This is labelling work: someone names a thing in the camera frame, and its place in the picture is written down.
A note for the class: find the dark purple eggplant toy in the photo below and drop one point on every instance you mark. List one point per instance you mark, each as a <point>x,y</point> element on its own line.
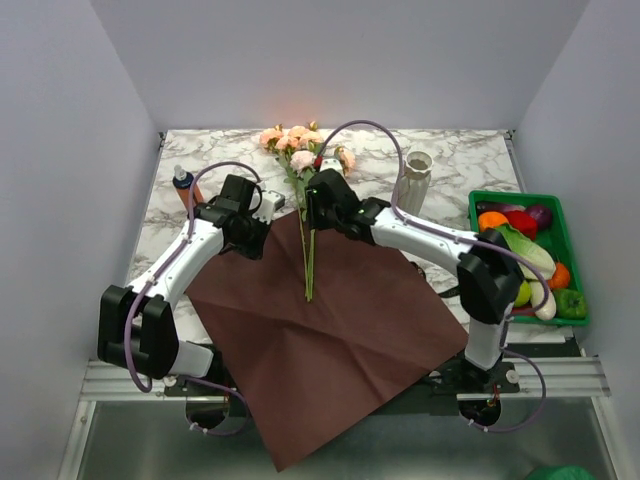
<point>503,208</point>

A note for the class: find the white ribbed ceramic vase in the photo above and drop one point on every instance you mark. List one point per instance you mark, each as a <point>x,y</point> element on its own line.
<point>413,185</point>

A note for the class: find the orange fruit toy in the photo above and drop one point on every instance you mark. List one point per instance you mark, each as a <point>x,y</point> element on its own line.
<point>491,220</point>

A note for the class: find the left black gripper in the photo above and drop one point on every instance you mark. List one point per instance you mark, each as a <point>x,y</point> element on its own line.
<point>255,251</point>

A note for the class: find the orange spray bottle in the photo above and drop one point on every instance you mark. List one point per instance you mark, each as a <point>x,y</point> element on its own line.
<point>188,191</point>

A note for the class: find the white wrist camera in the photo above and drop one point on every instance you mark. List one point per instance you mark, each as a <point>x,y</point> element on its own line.
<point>271,202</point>
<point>331,164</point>

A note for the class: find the green bell pepper toy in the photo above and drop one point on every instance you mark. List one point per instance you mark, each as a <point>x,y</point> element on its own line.
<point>570,304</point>

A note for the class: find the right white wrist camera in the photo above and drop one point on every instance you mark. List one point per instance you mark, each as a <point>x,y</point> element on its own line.
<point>331,164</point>

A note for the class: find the purple onion toy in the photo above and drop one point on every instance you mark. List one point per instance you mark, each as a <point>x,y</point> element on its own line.
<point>541,214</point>

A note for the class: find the red pepper toy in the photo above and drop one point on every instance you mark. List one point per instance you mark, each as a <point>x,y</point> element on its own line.
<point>523,222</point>

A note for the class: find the green apple toy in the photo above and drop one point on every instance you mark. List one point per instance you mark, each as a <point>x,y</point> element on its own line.
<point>524,295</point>

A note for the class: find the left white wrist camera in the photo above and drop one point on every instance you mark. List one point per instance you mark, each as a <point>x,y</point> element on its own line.
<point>271,202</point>

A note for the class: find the green plastic basket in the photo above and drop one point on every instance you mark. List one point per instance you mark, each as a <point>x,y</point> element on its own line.
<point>554,240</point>

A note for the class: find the white radish toy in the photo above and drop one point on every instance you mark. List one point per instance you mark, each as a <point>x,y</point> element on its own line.
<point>542,301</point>

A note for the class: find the black ribbon gold lettering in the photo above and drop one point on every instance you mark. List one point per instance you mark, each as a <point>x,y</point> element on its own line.
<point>443,283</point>

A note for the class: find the green lettuce toy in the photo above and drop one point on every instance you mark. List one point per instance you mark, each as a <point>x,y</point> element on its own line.
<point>535,255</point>

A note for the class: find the dark red wrapping paper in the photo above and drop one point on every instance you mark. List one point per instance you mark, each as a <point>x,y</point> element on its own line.
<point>312,361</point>

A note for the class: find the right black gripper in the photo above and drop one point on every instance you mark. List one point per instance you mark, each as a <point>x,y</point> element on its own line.
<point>313,220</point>

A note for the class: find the green object bottom edge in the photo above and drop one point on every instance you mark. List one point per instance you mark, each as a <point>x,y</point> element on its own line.
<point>566,472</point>

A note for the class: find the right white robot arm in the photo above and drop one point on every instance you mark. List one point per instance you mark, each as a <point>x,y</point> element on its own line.
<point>487,271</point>

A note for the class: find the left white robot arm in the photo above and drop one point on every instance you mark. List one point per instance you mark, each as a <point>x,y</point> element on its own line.
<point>137,330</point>

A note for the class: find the pale pink flower stem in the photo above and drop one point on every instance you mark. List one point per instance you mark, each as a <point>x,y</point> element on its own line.
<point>300,169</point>

